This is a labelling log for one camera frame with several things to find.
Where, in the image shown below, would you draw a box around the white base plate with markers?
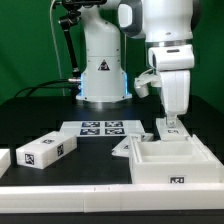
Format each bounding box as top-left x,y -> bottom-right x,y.
60,120 -> 144,137

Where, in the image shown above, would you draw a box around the white cabinet top block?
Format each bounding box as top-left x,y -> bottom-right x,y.
16,131 -> 77,169

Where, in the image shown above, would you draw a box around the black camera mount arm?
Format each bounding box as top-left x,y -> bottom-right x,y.
54,0 -> 108,79

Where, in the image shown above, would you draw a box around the white U-shaped obstacle frame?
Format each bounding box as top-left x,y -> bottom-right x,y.
0,145 -> 224,214

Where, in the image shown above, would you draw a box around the white cabinet door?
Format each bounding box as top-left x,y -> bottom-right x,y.
110,132 -> 155,158
156,118 -> 189,141

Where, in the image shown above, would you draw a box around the white cabinet body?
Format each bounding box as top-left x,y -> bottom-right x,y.
129,135 -> 224,184

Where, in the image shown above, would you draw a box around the black cables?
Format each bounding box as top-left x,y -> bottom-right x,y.
13,77 -> 82,98

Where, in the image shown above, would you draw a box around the white cable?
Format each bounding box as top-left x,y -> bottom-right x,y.
49,0 -> 66,97

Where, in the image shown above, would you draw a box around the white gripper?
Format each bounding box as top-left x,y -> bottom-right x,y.
159,70 -> 190,128

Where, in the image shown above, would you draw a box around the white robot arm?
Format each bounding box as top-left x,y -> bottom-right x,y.
81,0 -> 201,127

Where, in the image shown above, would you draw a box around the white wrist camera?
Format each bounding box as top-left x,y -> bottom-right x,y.
134,69 -> 161,98

